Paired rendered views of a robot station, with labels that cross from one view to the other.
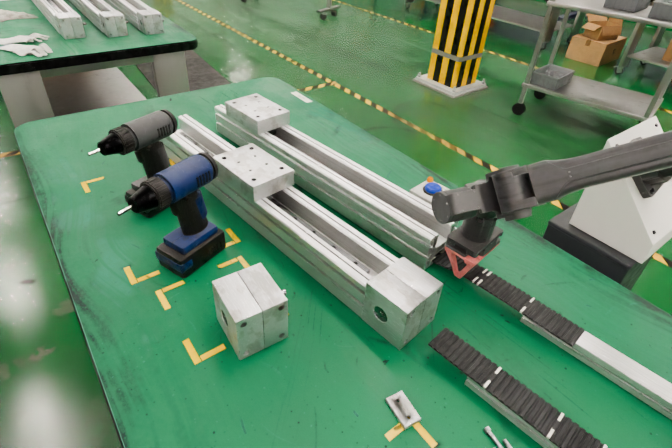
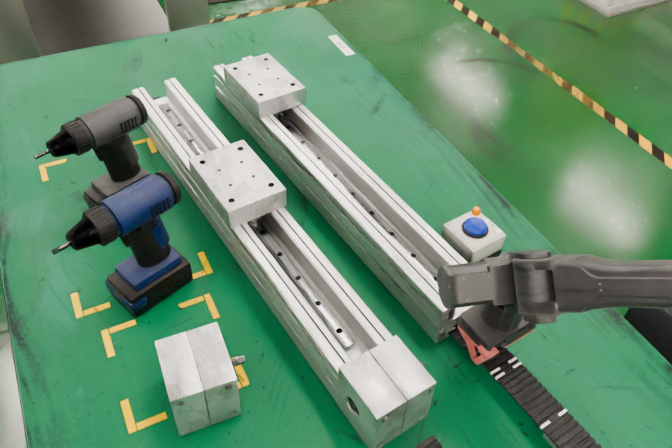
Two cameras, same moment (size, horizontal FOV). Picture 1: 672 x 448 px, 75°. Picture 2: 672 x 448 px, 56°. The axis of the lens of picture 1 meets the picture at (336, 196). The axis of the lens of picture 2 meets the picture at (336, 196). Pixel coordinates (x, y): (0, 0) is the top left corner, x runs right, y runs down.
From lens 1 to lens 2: 0.26 m
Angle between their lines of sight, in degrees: 12
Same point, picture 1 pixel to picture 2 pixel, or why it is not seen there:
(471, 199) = (481, 286)
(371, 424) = not seen: outside the picture
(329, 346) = (287, 434)
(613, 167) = (653, 293)
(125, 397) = not seen: outside the picture
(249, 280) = (198, 345)
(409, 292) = (388, 389)
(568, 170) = (599, 281)
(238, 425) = not seen: outside the picture
